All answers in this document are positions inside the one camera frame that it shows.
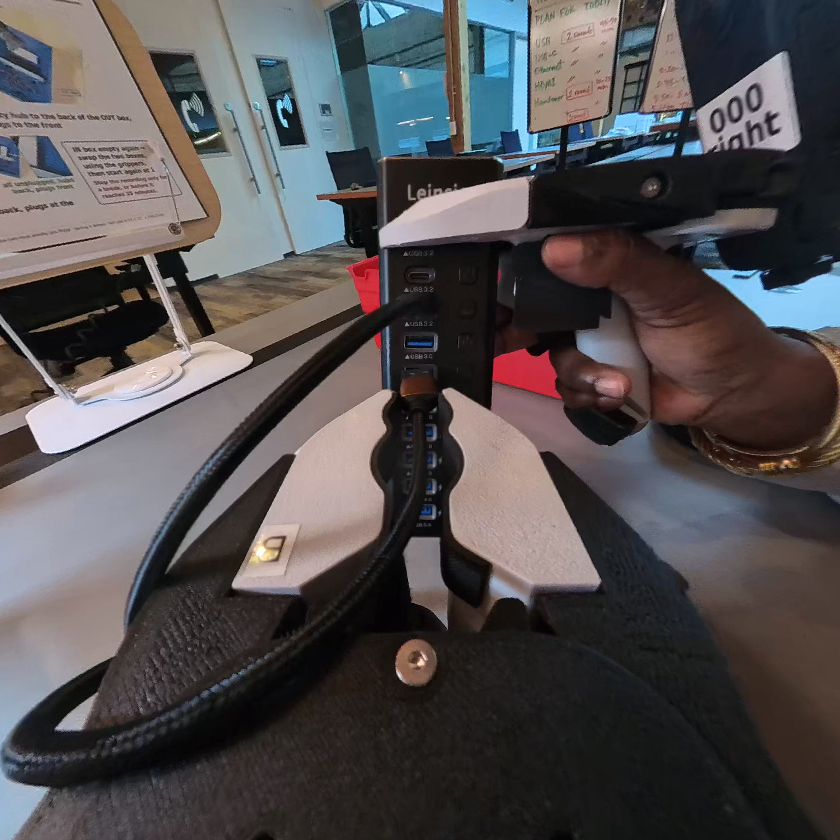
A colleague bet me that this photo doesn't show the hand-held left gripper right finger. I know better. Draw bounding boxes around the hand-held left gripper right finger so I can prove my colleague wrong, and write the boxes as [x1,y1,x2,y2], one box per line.
[438,387,602,632]

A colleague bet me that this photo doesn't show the person's right hand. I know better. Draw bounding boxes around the person's right hand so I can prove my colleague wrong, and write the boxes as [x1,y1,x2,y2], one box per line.
[495,231,840,454]

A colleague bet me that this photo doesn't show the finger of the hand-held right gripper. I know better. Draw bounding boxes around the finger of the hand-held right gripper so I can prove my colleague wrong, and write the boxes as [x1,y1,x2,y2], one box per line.
[378,177,532,250]

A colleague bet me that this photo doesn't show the red plastic bin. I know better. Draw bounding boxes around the red plastic bin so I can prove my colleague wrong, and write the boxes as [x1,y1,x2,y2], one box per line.
[348,256,562,401]

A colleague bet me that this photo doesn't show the black braided usb cable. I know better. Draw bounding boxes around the black braided usb cable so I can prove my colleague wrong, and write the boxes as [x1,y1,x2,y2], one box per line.
[0,292,441,788]

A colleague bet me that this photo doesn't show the handwritten plan whiteboard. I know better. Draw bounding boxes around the handwritten plan whiteboard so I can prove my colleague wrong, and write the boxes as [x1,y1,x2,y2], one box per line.
[527,0,623,173]

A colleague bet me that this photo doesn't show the black office chair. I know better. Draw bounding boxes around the black office chair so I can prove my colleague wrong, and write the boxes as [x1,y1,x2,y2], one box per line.
[0,262,217,395]
[326,147,379,191]

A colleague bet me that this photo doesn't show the black usb hub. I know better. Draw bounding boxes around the black usb hub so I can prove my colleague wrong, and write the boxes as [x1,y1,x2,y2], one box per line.
[377,156,505,540]

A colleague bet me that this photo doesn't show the door with phone icon window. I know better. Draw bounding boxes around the door with phone icon window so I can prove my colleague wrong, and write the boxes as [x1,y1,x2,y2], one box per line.
[131,0,293,283]
[217,0,342,257]

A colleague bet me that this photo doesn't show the wooden desk with black legs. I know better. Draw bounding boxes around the wooden desk with black legs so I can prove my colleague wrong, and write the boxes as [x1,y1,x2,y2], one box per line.
[317,185,382,249]

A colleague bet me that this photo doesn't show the handwritten schedule whiteboard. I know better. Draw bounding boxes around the handwritten schedule whiteboard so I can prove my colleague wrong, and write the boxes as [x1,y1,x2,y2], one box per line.
[640,0,695,158]

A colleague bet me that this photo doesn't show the instruction sign board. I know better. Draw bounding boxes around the instruction sign board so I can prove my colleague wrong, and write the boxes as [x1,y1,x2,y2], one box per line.
[0,0,224,290]

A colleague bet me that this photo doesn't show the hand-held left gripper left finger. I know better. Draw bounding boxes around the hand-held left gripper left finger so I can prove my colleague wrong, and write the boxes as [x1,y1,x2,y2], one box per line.
[231,388,401,599]

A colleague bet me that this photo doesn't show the gold bracelet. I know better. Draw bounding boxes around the gold bracelet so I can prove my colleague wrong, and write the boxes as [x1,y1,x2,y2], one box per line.
[689,328,840,476]

